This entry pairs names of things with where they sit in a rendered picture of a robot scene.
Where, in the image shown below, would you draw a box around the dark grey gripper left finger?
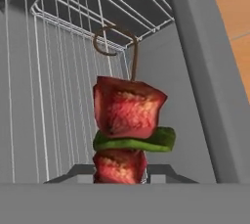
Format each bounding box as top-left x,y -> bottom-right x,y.
44,163 -> 96,184

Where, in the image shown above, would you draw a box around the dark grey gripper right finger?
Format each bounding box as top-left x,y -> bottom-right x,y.
145,163 -> 199,184

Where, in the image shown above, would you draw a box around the meat and pepper kebab skewer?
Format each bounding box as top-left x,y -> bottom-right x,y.
92,25 -> 177,185

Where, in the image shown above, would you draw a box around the grey toaster oven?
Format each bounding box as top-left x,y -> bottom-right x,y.
0,0 -> 250,185

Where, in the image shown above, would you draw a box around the white wire oven rack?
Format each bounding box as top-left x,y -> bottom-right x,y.
2,0 -> 176,184

